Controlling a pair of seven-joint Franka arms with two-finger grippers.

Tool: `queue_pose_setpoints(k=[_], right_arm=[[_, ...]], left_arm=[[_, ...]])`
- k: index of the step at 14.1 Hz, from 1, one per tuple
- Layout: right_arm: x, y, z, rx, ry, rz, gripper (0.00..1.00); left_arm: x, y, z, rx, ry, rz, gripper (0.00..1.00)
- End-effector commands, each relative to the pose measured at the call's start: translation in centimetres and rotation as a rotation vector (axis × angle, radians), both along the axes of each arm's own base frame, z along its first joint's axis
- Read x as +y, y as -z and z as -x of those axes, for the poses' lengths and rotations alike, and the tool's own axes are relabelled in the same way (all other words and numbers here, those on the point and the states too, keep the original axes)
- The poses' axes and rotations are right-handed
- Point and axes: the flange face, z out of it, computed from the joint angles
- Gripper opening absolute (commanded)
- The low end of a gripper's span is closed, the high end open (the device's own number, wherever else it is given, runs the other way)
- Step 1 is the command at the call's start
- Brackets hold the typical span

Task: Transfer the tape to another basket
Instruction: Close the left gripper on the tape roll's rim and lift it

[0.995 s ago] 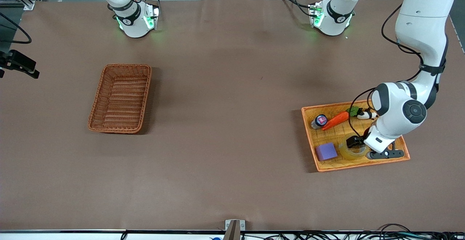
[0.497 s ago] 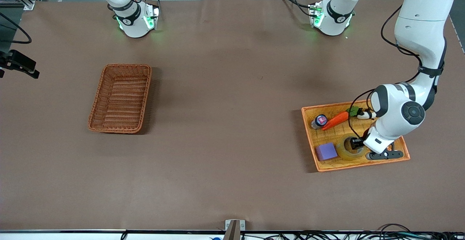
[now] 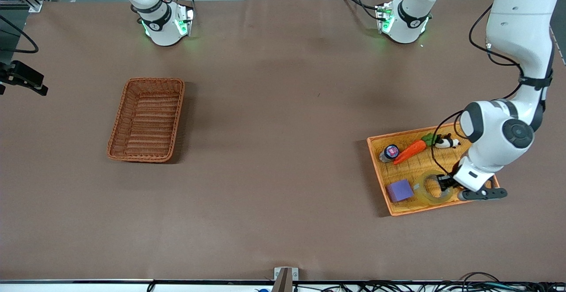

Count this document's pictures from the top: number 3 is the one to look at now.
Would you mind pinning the clear tape roll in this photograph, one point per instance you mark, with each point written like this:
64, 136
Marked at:
420, 192

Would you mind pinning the purple foam block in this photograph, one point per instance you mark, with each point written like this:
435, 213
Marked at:
400, 190

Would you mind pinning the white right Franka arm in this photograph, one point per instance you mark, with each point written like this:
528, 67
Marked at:
163, 31

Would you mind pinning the brown table cover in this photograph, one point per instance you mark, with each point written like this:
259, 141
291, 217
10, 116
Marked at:
283, 106

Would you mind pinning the brown wicker basket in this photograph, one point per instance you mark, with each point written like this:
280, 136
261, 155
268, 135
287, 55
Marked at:
146, 119

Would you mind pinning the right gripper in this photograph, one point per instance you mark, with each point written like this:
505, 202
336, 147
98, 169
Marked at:
21, 75

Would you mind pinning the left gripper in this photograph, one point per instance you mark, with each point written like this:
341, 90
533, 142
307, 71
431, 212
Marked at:
445, 181

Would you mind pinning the black white panda toy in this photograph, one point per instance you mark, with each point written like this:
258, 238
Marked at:
447, 143

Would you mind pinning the orange yellow wicker tray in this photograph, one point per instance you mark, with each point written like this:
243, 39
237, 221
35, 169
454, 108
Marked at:
420, 168

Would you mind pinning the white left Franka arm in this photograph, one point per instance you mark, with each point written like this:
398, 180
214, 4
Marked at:
517, 17

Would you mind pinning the orange toy carrot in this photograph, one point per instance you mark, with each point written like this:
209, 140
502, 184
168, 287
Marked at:
410, 150

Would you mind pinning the small bottle purple cap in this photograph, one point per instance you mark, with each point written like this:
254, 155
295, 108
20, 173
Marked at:
391, 151

